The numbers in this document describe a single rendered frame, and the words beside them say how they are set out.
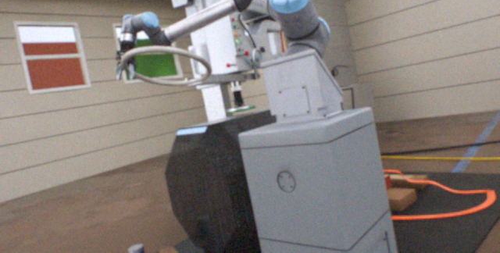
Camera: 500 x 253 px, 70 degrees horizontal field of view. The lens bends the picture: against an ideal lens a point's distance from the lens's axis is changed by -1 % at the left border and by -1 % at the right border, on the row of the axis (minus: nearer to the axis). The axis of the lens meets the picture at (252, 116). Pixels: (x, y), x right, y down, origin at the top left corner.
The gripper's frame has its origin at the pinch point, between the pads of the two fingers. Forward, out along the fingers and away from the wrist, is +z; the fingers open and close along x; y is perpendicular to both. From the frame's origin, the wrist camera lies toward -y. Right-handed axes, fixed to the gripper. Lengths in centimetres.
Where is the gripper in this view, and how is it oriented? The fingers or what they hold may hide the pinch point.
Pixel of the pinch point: (125, 79)
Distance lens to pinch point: 210.6
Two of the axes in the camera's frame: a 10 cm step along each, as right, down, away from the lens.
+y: -0.4, -2.8, -9.6
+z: -0.1, 9.6, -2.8
